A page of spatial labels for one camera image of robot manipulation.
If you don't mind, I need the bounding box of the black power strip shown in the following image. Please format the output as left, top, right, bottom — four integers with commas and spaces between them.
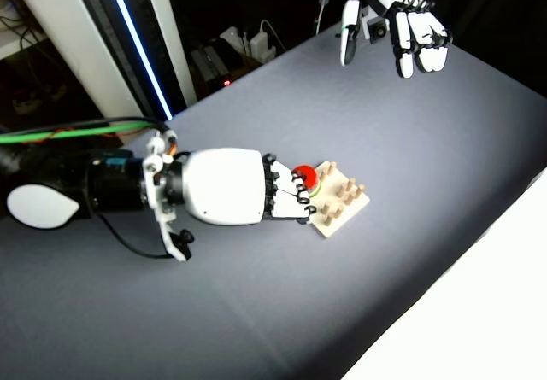
189, 44, 235, 87

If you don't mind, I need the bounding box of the white plug box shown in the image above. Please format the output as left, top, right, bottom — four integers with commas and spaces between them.
219, 26, 245, 53

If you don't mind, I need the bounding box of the white power adapter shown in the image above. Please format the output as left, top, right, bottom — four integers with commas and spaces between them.
249, 19, 279, 61

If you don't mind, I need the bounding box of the wooden peg board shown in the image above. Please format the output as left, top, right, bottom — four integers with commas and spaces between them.
308, 161, 371, 239

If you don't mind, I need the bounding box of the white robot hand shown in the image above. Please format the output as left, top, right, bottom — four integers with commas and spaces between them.
340, 0, 453, 79
181, 147, 320, 227

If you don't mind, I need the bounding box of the green cable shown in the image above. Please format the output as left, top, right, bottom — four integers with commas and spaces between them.
0, 121, 153, 145

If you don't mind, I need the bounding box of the grey table cloth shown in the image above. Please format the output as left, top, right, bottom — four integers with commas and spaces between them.
0, 20, 547, 380

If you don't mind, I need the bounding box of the thin black cable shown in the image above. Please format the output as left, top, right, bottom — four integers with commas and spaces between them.
97, 212, 174, 260

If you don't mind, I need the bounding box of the red ring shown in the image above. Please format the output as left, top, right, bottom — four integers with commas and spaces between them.
292, 164, 321, 198

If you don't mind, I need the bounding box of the white pillar with light strip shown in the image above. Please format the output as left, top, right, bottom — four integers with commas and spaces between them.
3, 0, 198, 121

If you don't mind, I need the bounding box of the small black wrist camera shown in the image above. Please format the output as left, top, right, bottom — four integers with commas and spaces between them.
368, 17, 389, 43

